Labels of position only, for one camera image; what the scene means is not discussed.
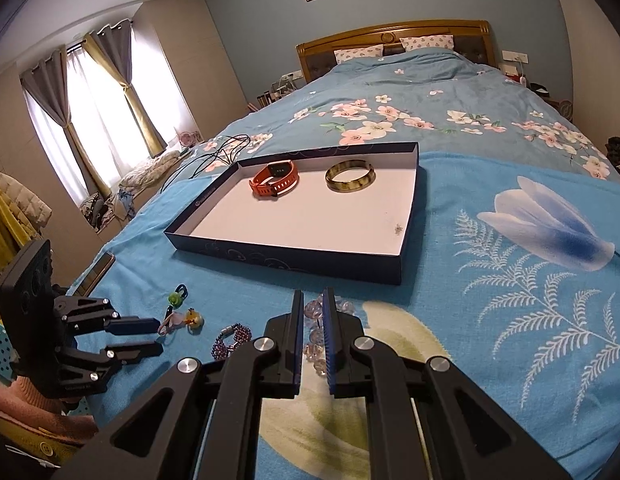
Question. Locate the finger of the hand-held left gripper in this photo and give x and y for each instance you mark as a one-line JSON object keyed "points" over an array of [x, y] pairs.
{"points": [[137, 351], [134, 326]]}

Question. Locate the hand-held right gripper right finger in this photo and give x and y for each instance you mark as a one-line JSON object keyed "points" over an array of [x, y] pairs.
{"points": [[331, 345]]}

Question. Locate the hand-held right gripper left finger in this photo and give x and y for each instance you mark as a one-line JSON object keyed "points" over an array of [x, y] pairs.
{"points": [[296, 342]]}

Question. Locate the green carved pendant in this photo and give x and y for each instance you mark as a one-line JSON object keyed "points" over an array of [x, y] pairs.
{"points": [[175, 300]]}

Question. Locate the dark blue shallow box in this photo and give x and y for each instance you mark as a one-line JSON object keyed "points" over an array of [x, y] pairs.
{"points": [[310, 220]]}

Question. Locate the person's left forearm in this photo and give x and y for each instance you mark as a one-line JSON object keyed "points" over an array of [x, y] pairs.
{"points": [[34, 415]]}

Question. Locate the smartphone with brown case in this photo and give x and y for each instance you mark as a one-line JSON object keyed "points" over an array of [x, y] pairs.
{"points": [[97, 272]]}

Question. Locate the yellow hanging garment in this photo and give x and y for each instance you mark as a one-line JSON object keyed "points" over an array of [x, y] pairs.
{"points": [[4, 230]]}

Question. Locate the white puffer jacket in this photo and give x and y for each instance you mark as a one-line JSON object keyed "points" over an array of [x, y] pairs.
{"points": [[32, 205]]}

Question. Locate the clothes pile on window seat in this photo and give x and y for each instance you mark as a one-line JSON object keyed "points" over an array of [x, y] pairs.
{"points": [[102, 210]]}

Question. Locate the person's yellow garment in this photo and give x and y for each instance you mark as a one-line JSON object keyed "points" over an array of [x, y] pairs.
{"points": [[49, 447]]}

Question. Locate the patterned folded quilt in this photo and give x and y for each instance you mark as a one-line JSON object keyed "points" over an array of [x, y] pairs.
{"points": [[149, 167]]}

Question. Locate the tortoiseshell bangle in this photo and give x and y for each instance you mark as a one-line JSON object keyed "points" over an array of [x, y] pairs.
{"points": [[336, 183]]}

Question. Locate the blue flower print blanket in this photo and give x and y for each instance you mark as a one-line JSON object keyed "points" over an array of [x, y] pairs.
{"points": [[490, 310]]}

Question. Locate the orange smartwatch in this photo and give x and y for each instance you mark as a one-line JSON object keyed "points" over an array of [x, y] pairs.
{"points": [[272, 180]]}

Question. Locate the small pink fan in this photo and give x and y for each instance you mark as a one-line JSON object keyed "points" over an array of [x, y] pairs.
{"points": [[187, 138]]}

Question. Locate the gold curtain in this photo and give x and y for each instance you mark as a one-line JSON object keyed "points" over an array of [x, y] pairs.
{"points": [[145, 127]]}

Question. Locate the white sheer curtain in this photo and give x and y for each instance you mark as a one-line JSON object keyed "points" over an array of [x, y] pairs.
{"points": [[97, 120]]}

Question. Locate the grey curtain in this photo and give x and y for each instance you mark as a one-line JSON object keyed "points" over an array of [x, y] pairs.
{"points": [[114, 55], [49, 95]]}

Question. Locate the bedside books and chargers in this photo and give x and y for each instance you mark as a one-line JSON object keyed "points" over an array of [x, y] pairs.
{"points": [[277, 91]]}

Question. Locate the blue floral duvet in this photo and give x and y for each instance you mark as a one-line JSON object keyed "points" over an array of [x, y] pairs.
{"points": [[440, 95]]}

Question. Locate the wooden headboard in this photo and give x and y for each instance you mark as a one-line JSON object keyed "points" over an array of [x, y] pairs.
{"points": [[315, 55]]}

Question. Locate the heart print pillow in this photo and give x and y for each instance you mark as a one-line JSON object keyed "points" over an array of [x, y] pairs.
{"points": [[427, 41], [357, 53]]}

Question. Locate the dark clothes pile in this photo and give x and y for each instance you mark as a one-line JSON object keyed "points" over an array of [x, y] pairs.
{"points": [[619, 157]]}

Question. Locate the white wall socket panel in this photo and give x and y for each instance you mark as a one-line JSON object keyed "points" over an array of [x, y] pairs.
{"points": [[515, 55]]}

